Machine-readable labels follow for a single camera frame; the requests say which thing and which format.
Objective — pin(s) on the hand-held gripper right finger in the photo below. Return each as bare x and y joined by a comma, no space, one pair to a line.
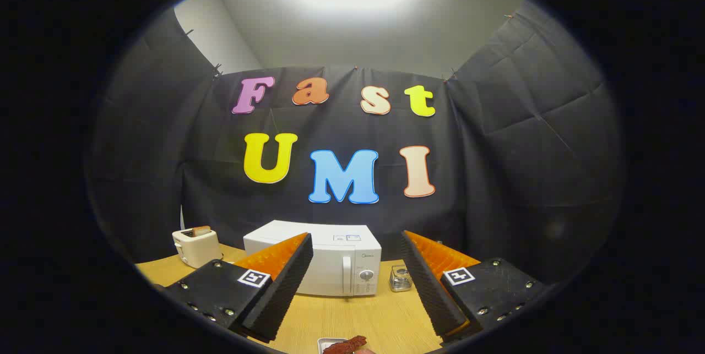
427,288

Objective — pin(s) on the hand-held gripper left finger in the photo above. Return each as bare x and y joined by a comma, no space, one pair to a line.
286,288

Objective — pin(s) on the white toaster oven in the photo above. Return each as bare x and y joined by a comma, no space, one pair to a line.
330,255

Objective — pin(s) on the brown grilled meat piece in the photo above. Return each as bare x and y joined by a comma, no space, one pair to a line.
344,347

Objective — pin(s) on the white bread toaster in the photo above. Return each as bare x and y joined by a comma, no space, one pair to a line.
198,250

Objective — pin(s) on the small white ribbed tray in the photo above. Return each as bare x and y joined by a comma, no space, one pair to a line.
321,343

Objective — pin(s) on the toasted bread slice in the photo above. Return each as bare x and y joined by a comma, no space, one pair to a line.
201,230

